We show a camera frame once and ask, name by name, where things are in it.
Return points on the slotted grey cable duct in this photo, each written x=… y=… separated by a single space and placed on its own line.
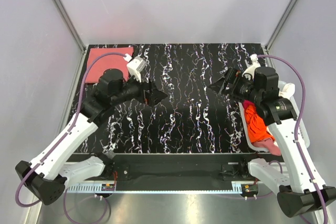
x=90 y=188

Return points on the white t shirt in basket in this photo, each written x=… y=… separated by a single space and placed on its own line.
x=287 y=91

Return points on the black marble pattern mat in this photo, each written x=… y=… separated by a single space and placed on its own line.
x=192 y=118

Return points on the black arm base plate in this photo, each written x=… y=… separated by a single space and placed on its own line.
x=179 y=173

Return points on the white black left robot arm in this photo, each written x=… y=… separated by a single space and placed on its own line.
x=45 y=175

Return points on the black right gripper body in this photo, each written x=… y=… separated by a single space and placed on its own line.
x=234 y=77

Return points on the magenta t shirt in basket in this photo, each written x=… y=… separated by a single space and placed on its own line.
x=246 y=104

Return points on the right aluminium frame post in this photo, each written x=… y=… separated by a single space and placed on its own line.
x=288 y=10

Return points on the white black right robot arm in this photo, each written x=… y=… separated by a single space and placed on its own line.
x=303 y=190

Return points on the dusty pink t shirt in basket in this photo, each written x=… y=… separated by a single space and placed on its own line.
x=269 y=145

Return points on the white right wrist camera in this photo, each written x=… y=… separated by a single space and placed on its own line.
x=249 y=72

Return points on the left aluminium frame post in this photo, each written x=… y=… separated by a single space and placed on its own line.
x=69 y=24

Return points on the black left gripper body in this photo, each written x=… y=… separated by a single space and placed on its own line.
x=148 y=97

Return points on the aluminium frame post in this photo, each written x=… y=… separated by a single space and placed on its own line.
x=288 y=10
x=69 y=24

